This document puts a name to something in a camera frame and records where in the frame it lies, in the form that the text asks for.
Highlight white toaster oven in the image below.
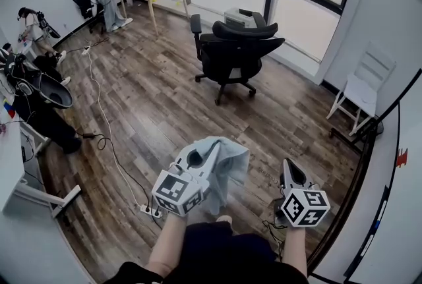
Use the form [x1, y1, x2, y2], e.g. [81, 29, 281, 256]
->
[224, 7, 256, 28]

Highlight small white table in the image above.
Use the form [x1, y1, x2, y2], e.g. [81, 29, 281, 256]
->
[18, 38, 38, 59]

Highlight dark oval back pack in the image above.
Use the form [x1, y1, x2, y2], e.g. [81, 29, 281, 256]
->
[35, 72, 74, 109]

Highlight white desk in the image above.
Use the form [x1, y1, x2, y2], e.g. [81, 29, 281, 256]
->
[0, 91, 82, 219]

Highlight light blue clothes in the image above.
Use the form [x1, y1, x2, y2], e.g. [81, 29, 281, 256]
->
[193, 136, 251, 216]

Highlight red sticker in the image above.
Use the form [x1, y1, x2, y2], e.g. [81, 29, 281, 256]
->
[396, 148, 409, 168]

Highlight person's black clothing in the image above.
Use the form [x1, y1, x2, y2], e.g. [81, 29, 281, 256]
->
[111, 221, 311, 284]

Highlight white floor cable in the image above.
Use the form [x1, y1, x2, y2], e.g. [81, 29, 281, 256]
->
[86, 52, 144, 208]

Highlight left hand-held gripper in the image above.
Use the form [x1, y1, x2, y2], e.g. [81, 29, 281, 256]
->
[150, 142, 221, 218]

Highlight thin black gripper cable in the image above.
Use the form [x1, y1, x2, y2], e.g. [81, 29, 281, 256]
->
[262, 219, 285, 262]

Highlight person's left forearm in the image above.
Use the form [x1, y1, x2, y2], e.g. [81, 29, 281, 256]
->
[146, 213, 191, 280]

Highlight person's right forearm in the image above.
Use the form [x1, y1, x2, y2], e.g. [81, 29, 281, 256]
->
[283, 225, 309, 279]

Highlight colourful toy blocks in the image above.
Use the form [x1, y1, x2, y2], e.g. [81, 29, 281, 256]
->
[2, 97, 17, 119]

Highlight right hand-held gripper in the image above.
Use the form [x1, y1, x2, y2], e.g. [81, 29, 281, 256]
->
[275, 158, 332, 229]

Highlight black-framed whiteboard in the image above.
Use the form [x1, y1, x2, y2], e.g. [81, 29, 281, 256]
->
[308, 68, 422, 284]

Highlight black office chair with headrest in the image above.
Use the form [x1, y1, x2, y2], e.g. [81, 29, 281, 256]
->
[190, 11, 286, 106]

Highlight white folding chair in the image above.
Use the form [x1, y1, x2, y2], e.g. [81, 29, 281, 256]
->
[326, 40, 396, 137]

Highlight black power adapter cable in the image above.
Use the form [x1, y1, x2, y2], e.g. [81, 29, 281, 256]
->
[76, 130, 162, 216]

